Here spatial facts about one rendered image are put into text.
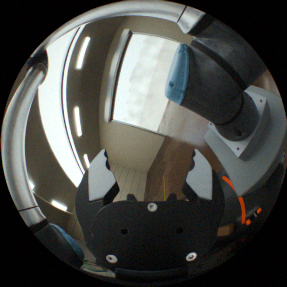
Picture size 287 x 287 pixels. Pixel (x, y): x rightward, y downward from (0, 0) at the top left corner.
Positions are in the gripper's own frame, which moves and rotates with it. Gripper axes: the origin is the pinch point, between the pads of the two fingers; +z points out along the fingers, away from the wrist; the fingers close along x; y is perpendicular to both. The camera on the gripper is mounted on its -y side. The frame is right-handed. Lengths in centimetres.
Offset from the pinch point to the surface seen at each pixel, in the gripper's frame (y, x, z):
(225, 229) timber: 87, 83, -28
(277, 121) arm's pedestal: -11.2, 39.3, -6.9
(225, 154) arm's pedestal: 10.9, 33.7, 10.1
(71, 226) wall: 474, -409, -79
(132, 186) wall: 512, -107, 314
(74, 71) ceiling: -147, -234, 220
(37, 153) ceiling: 63, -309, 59
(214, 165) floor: 76, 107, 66
